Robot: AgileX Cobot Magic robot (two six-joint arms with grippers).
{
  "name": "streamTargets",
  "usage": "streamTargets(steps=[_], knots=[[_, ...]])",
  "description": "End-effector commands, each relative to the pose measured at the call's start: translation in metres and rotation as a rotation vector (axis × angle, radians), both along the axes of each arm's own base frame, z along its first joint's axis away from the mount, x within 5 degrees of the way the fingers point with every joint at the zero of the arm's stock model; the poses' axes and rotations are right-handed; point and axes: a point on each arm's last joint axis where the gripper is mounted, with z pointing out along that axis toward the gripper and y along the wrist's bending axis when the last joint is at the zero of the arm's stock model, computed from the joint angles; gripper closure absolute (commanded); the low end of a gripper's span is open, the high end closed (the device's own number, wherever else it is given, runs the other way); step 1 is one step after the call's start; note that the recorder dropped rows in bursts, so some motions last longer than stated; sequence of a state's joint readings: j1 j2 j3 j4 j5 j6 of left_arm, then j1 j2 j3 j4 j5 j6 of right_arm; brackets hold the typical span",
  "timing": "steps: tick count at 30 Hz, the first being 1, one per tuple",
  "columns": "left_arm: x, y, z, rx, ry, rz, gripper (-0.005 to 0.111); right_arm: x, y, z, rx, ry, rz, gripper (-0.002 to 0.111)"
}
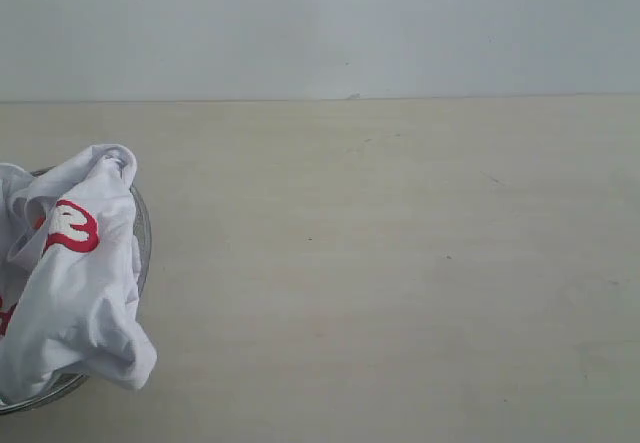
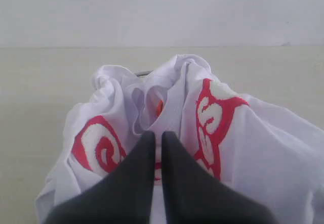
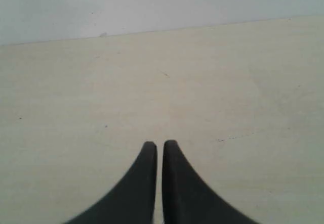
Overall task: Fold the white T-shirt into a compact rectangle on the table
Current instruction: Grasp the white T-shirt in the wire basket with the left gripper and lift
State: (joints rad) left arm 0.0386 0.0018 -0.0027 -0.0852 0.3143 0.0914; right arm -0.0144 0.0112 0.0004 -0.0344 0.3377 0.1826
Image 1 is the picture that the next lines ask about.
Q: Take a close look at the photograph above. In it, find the metal wire mesh basket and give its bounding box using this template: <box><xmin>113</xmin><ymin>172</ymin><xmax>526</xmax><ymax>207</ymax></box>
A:
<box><xmin>1</xmin><ymin>184</ymin><xmax>152</xmax><ymax>416</ymax></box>

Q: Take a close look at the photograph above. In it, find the white t-shirt red Chinese logo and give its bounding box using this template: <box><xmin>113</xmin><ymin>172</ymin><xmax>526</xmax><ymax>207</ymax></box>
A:
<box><xmin>1</xmin><ymin>144</ymin><xmax>157</xmax><ymax>404</ymax></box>

